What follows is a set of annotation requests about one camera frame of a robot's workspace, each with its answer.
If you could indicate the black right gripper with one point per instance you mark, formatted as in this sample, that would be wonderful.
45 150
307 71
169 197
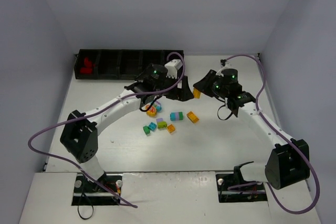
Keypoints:
211 81

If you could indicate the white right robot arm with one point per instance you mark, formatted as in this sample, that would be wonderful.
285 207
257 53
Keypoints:
286 164

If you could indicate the red legos in bin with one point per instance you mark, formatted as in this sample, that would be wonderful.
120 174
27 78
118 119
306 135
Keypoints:
87 67

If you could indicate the black divided bin row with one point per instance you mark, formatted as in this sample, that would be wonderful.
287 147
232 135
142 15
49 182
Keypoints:
119 64

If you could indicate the lilac and lime lego stack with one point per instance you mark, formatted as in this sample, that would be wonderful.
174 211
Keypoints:
161 124

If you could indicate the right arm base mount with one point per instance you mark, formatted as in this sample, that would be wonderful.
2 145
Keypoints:
232 188

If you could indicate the yellow long lego brick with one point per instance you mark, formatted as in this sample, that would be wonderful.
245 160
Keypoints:
196 93

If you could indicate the green small lego brick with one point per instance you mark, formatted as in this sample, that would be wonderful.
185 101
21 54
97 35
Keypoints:
146 130

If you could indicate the orange butterfly lego block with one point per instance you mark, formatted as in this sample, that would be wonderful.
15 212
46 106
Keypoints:
151 111

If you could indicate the orange flat lego plate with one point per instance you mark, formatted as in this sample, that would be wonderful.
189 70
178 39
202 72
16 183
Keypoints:
192 117

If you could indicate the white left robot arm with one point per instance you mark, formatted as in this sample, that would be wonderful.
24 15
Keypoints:
80 135

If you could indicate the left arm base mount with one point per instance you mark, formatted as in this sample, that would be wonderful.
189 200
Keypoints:
87 193

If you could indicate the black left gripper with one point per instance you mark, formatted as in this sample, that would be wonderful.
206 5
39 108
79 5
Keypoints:
172 89

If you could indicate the small orange lego brick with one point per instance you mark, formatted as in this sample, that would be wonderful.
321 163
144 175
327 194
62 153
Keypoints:
171 128

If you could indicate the teal lilac green lego stack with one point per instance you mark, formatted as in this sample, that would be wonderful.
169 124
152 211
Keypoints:
176 116

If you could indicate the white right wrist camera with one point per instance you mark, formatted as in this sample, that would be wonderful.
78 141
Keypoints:
225 64

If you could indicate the teal small lego brick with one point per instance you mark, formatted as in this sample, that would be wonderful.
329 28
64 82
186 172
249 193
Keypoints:
152 126

